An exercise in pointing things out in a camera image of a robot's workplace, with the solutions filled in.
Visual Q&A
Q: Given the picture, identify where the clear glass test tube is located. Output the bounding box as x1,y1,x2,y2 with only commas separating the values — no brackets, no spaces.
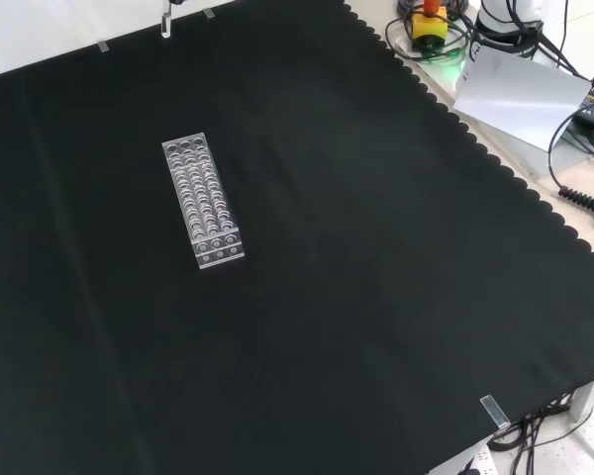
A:
159,0,174,41

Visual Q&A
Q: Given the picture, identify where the clear plastic test tube rack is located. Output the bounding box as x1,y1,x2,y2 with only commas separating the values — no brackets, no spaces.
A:
160,132,248,271

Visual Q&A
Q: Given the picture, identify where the yellow stop button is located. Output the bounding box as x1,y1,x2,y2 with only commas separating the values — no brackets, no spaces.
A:
411,0,449,51

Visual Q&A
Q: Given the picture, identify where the black bench cloth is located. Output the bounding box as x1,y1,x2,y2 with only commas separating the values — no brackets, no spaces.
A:
0,0,594,475

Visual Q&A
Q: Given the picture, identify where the pale board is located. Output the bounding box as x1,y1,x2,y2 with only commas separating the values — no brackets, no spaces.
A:
451,47,593,152

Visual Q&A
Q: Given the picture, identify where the white power strip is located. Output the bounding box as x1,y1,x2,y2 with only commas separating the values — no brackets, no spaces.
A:
456,443,499,475

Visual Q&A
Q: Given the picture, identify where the white table leg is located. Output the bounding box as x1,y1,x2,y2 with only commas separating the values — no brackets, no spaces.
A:
567,371,594,423

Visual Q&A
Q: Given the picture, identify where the black looped cable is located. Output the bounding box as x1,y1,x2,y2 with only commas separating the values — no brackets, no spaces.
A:
546,109,594,188

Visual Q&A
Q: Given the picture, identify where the black cable with ribbed plug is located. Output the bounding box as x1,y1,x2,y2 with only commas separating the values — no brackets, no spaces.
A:
556,184,594,220

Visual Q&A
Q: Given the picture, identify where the black cable bundle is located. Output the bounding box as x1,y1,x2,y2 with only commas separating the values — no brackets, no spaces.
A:
487,379,594,475

